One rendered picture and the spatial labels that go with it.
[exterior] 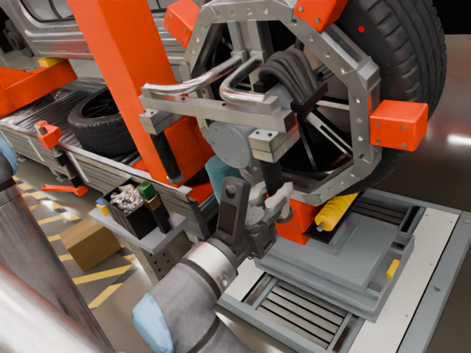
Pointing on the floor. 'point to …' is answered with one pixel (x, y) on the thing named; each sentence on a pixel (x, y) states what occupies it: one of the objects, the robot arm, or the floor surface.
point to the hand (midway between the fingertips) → (280, 181)
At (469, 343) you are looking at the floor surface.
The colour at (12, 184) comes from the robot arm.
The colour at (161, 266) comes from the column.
